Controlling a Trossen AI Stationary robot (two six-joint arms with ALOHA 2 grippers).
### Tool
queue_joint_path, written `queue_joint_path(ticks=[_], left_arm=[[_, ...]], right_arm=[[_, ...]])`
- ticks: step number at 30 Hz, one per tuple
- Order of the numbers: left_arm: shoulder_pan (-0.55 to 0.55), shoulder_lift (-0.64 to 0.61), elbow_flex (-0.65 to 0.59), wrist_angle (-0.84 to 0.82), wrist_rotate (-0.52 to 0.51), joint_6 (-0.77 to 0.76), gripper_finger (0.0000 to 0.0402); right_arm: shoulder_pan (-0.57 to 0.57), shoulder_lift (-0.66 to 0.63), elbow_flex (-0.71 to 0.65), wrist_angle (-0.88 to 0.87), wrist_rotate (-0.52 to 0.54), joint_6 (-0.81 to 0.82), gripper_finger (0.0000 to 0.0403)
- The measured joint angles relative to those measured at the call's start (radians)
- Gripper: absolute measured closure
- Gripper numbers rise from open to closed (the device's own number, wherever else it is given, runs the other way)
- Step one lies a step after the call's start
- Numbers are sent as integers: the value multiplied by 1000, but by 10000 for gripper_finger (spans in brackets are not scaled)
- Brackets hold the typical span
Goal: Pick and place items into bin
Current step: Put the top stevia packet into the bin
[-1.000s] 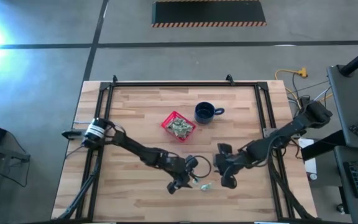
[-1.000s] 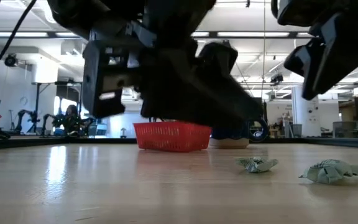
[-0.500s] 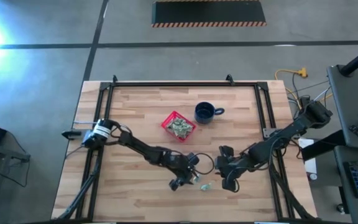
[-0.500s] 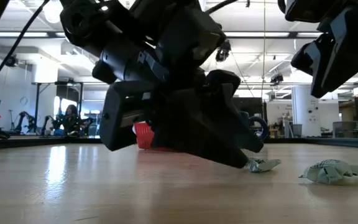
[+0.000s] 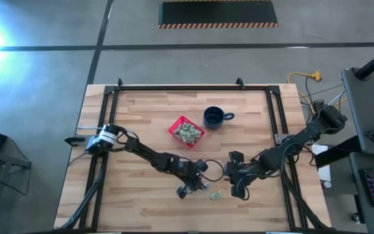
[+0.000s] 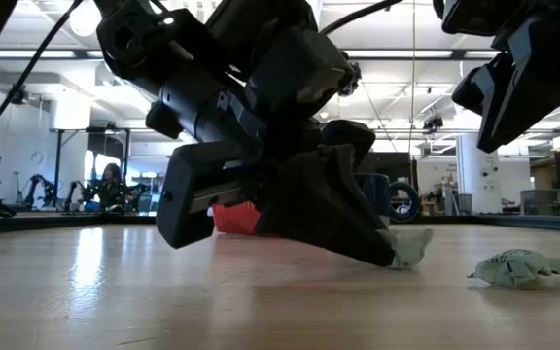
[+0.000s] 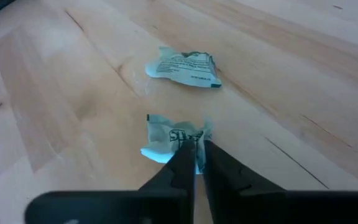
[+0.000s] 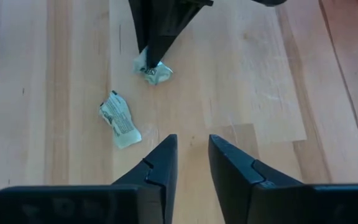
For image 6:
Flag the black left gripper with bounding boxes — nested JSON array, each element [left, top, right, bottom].
[[145, 71, 399, 268]]

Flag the grey waste bin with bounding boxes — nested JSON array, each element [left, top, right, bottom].
[[456, 192, 475, 216]]

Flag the dark blue ceramic mug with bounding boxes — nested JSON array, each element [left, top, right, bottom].
[[355, 173, 421, 228]]

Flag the black panel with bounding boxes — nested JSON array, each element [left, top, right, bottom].
[[357, 151, 418, 185]]

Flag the red plastic mesh basket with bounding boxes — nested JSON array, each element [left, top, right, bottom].
[[211, 201, 263, 236]]

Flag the white round pillar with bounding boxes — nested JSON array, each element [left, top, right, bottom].
[[455, 133, 501, 215]]

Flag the person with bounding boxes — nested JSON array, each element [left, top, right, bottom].
[[92, 162, 130, 214]]

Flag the black ceiling spotlight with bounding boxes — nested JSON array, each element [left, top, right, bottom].
[[10, 85, 31, 106]]

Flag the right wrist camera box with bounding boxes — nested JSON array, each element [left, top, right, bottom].
[[433, 0, 534, 38]]

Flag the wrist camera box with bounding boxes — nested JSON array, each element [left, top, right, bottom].
[[243, 26, 357, 125], [433, 0, 534, 38]]

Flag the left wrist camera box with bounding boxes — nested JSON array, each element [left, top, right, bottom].
[[243, 26, 357, 125]]

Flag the black cable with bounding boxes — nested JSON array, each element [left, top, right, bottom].
[[318, 0, 405, 36], [0, 0, 85, 150]]

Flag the black metal frame stand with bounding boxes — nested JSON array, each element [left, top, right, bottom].
[[49, 126, 133, 213]]

